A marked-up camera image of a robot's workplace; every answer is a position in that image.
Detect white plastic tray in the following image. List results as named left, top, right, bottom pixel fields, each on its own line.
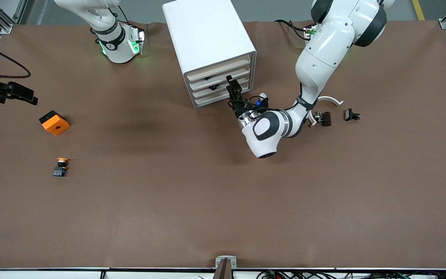
left=189, top=63, right=253, bottom=91

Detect dark brown terminal component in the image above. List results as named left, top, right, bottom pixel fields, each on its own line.
left=314, top=111, right=332, bottom=127

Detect white curved plastic clamp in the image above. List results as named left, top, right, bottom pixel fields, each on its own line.
left=307, top=96, right=344, bottom=128

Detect yellow push button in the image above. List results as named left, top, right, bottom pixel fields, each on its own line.
left=53, top=157, right=70, bottom=178

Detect black left base cable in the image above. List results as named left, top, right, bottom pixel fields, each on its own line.
left=274, top=19, right=312, bottom=39

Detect orange button enclosure box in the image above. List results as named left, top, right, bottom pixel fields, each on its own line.
left=39, top=110, right=71, bottom=136

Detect brown table mat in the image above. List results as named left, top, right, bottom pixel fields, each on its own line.
left=0, top=20, right=446, bottom=270

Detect small black clip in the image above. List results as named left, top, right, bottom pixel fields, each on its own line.
left=344, top=108, right=362, bottom=122

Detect white table edge rail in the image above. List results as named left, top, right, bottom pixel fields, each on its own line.
left=0, top=267, right=446, bottom=279

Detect grey metal camera bracket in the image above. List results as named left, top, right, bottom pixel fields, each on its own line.
left=215, top=255, right=238, bottom=279

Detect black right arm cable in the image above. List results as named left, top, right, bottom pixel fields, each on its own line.
left=0, top=37, right=32, bottom=79

